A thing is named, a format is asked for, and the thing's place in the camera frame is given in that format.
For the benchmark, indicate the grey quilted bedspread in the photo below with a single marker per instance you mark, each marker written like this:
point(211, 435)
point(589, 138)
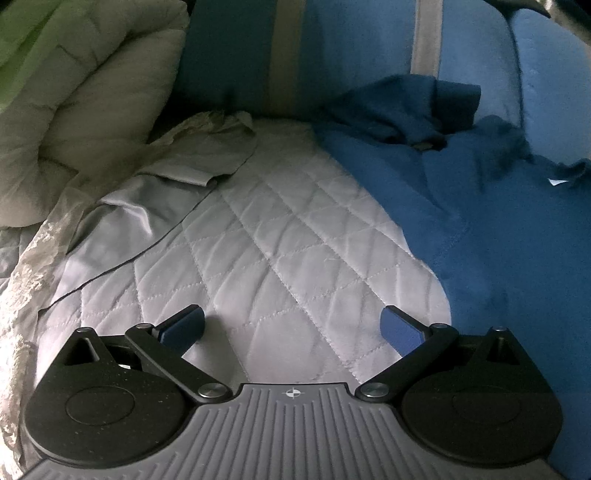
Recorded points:
point(277, 240)

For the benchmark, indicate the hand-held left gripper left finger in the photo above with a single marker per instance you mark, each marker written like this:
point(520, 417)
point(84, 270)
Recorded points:
point(184, 325)

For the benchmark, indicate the blue shirt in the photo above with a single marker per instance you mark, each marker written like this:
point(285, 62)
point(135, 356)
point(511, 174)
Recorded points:
point(485, 207)

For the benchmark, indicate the cream and green comforter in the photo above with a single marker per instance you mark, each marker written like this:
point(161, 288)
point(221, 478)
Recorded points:
point(92, 92)

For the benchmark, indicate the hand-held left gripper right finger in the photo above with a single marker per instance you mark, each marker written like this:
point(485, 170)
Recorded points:
point(399, 330)

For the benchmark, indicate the grey lace-trimmed cloth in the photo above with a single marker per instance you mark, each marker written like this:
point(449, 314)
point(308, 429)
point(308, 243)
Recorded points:
point(120, 221)

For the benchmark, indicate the dark cloth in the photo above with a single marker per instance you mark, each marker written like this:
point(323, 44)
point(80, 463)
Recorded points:
point(521, 5)

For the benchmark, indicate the blue striped pillow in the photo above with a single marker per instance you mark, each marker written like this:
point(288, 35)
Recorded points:
point(554, 69)
point(351, 46)

